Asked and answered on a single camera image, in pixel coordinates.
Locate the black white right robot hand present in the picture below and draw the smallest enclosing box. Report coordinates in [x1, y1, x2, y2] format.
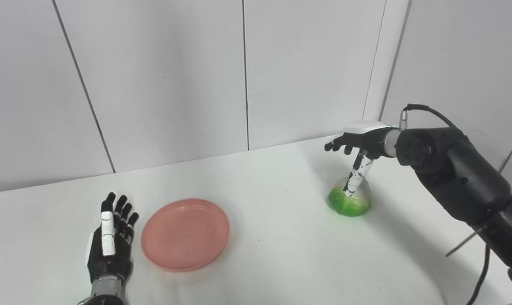
[324, 121, 392, 197]

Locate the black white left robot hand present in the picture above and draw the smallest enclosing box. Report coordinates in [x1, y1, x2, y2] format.
[86, 192, 140, 283]

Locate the green white toy cabbage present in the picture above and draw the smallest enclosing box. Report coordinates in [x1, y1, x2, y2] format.
[327, 176, 372, 217]

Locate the pink round plate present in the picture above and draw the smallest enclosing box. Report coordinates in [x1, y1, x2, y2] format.
[141, 198, 231, 272]

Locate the thin metal rod on arm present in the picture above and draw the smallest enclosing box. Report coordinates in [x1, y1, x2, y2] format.
[446, 227, 483, 257]

